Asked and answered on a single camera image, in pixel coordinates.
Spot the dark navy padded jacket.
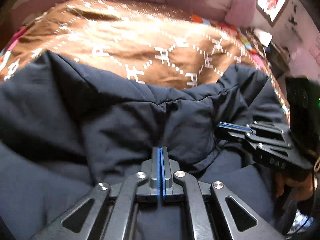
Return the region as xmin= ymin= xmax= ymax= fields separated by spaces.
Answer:
xmin=1 ymin=51 xmax=286 ymax=239

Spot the person's right hand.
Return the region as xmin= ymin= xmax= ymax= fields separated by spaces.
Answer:
xmin=276 ymin=173 xmax=318 ymax=202

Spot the dark bedside furniture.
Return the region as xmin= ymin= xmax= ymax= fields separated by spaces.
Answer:
xmin=265 ymin=41 xmax=290 ymax=80

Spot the colourful cartoon bed sheet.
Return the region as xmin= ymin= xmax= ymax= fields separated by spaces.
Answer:
xmin=0 ymin=12 xmax=291 ymax=120

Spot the pink curtain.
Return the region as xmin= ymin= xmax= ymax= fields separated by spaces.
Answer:
xmin=225 ymin=0 xmax=261 ymax=28

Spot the brown patterned blanket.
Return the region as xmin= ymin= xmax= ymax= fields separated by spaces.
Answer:
xmin=0 ymin=0 xmax=273 ymax=91

